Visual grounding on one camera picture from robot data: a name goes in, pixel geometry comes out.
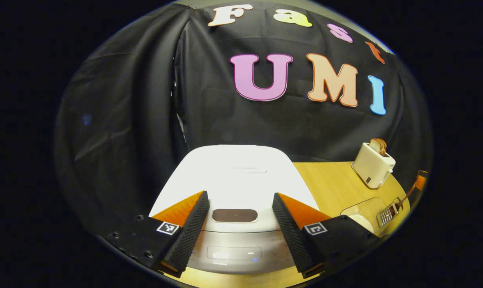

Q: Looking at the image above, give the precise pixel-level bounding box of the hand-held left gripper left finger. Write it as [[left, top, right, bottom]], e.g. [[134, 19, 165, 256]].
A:
[[102, 191, 210, 278]]

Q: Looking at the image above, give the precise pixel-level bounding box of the white toaster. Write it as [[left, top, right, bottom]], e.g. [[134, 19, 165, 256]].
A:
[[351, 143, 396, 189]]

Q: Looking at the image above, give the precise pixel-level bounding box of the black backdrop cloth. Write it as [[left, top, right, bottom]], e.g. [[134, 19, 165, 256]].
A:
[[54, 2, 433, 240]]

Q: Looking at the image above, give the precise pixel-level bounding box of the clear box of white rice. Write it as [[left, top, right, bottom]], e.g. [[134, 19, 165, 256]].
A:
[[340, 197, 386, 235]]

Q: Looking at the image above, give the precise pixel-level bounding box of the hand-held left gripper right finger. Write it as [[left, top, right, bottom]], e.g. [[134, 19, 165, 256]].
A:
[[272, 193, 382, 279]]

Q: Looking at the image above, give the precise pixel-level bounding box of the toasted bread slice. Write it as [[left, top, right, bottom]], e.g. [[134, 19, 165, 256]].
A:
[[369, 138, 387, 156]]

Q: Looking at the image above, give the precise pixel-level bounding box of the white rice cooker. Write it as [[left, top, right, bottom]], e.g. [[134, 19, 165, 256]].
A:
[[149, 145, 320, 275]]

